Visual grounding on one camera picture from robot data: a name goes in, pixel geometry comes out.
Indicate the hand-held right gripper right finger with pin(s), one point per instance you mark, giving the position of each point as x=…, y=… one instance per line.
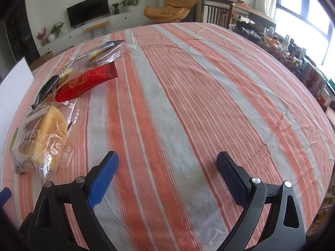
x=233, y=180

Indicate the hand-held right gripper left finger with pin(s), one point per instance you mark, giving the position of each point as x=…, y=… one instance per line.
x=103, y=180

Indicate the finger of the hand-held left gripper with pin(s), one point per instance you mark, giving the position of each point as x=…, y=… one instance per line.
x=5, y=196

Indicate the clear bread packet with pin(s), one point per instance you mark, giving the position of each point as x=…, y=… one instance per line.
x=44, y=130

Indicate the red snack packet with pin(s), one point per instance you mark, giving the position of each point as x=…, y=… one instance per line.
x=83, y=81

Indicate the white cardboard box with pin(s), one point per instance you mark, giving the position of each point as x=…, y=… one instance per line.
x=13, y=91

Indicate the long clear black-ended packet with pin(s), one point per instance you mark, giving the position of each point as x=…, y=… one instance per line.
x=103, y=53

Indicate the light green snack packet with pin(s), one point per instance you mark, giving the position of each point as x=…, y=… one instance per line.
x=13, y=140

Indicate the striped orange grey tablecloth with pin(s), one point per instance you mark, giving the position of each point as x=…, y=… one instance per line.
x=183, y=109

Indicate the brown cardboard box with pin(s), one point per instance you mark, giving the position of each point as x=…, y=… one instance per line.
x=40, y=58

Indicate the pile of assorted packages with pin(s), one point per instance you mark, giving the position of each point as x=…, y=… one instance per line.
x=295, y=55

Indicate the white round vase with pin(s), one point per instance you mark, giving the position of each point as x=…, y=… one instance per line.
x=51, y=37

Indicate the wooden stool with metal legs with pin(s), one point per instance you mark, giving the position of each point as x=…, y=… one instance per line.
x=95, y=26

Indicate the red flowers in vase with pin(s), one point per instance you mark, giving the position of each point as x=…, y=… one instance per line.
x=42, y=35

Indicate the green plant in glass vase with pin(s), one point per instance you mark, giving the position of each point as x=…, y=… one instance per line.
x=57, y=28

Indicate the white TV cabinet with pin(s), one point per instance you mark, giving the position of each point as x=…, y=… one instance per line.
x=125, y=18

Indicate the dark display cabinet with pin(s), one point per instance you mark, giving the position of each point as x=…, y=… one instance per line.
x=18, y=31

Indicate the dark wooden slatted chair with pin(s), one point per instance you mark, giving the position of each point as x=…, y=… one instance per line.
x=214, y=13

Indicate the dark wooden side table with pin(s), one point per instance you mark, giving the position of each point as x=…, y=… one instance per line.
x=251, y=11

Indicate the black television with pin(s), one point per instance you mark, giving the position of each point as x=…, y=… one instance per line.
x=87, y=10

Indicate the small potted plant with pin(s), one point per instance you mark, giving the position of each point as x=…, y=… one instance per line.
x=115, y=7

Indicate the window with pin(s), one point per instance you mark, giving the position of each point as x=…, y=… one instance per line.
x=301, y=18

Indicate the large leafy potted plant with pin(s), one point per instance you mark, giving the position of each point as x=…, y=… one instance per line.
x=129, y=1

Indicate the orange lounge chair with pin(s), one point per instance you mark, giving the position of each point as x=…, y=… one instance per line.
x=167, y=10

